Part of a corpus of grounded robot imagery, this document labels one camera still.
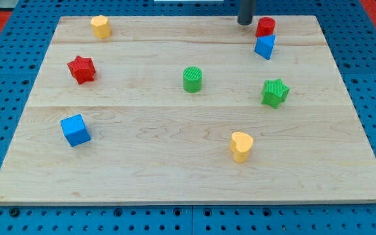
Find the green star block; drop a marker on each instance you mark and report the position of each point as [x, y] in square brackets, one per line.
[274, 92]

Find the red star block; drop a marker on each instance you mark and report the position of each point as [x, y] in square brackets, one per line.
[82, 69]

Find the green cylinder block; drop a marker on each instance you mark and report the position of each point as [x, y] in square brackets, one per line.
[192, 79]

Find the yellow heart block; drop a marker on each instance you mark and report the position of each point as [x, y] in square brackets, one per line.
[240, 145]

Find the wooden board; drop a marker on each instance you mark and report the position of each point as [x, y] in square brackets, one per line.
[154, 143]

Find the blue triangle block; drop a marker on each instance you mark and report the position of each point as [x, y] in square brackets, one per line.
[264, 46]

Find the blue cube block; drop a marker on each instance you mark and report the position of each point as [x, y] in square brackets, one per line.
[75, 130]

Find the red cylinder block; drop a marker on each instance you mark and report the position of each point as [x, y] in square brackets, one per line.
[265, 27]

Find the dark grey cylindrical pointer tool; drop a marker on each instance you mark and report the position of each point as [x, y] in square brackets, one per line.
[246, 11]

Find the yellow hexagon block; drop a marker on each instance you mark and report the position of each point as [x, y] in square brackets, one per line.
[101, 26]

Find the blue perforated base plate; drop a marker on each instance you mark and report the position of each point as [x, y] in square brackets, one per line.
[350, 30]

